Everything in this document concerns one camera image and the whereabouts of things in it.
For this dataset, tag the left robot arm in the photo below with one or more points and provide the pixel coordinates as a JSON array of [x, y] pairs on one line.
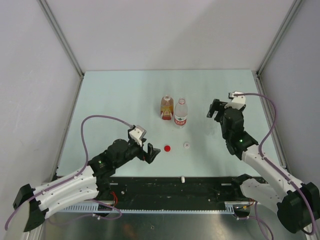
[[81, 185]]

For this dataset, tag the clear plastic bottle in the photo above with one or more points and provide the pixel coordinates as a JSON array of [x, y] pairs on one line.
[[212, 127]]

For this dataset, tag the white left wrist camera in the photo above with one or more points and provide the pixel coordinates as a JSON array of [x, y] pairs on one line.
[[137, 134]]

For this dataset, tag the aluminium corner frame post right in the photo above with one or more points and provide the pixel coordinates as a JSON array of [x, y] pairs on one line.
[[280, 34]]

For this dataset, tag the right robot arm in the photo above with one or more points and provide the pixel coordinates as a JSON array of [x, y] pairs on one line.
[[296, 204]]

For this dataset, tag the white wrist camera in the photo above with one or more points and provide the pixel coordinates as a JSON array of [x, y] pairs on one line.
[[237, 100], [137, 134]]

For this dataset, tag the aluminium corner frame post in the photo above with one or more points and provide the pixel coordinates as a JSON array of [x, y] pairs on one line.
[[57, 30], [280, 34]]

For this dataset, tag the amber tea bottle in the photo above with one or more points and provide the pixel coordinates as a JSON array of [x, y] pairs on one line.
[[167, 108]]

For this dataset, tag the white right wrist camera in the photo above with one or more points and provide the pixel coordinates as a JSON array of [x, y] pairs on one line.
[[237, 100]]

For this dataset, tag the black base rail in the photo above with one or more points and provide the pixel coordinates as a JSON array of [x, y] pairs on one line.
[[170, 194]]

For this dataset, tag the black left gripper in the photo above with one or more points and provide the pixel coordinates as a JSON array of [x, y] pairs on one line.
[[151, 153]]

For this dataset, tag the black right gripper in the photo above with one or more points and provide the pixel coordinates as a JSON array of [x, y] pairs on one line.
[[217, 105]]

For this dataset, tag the aluminium corner frame post left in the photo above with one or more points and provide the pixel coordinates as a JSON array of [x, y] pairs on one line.
[[57, 30]]

